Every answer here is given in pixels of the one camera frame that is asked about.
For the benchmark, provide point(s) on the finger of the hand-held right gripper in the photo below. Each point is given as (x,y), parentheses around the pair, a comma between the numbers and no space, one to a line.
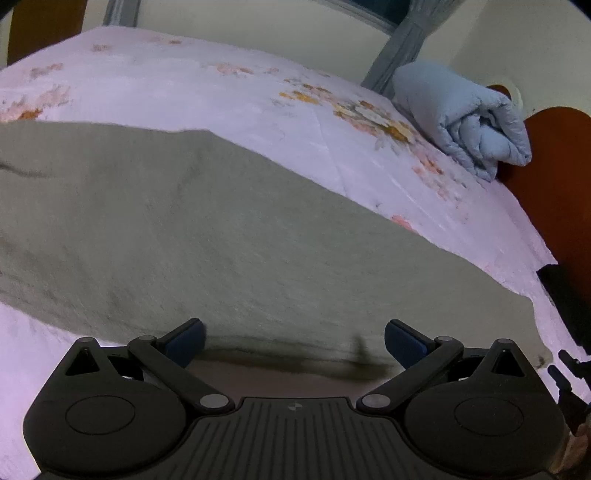
(570,300)
(565,376)

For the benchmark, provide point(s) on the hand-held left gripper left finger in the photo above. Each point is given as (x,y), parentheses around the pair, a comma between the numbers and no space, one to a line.
(185,344)

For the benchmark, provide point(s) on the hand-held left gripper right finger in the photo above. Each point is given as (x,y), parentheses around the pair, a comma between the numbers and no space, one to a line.
(405,344)

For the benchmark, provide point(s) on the grey pants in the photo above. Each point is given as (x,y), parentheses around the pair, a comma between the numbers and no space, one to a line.
(184,230)

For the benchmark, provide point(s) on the wooden headboard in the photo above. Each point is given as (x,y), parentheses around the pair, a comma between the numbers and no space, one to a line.
(554,184)

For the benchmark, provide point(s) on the rolled light blue quilt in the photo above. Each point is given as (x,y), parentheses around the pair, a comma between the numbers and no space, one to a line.
(452,106)

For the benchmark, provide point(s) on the bed with pink floral sheet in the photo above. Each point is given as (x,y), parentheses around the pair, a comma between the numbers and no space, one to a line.
(231,92)

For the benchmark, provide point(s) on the grey curtain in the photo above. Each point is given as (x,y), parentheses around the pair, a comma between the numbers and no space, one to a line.
(399,50)
(121,11)

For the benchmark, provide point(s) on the brown wooden door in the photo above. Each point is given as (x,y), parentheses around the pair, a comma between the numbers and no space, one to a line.
(41,23)

